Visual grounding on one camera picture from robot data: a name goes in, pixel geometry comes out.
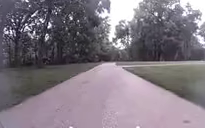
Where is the pinkish grey gravel path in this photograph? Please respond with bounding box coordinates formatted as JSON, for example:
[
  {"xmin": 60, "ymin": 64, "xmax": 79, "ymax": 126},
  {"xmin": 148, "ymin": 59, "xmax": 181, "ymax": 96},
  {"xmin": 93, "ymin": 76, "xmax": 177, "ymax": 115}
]
[{"xmin": 0, "ymin": 61, "xmax": 205, "ymax": 128}]

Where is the wood of green trees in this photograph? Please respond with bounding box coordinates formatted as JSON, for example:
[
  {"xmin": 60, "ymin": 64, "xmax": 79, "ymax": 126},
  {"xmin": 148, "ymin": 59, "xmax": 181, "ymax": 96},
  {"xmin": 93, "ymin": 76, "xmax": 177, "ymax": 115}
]
[
  {"xmin": 0, "ymin": 0, "xmax": 120, "ymax": 70},
  {"xmin": 113, "ymin": 0, "xmax": 205, "ymax": 63}
]

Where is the grass beside path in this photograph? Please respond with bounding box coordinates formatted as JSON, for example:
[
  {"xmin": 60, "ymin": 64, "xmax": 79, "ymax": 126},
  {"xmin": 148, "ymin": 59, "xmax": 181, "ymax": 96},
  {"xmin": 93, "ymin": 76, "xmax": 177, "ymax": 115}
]
[
  {"xmin": 0, "ymin": 62, "xmax": 103, "ymax": 113},
  {"xmin": 123, "ymin": 64, "xmax": 205, "ymax": 114}
]

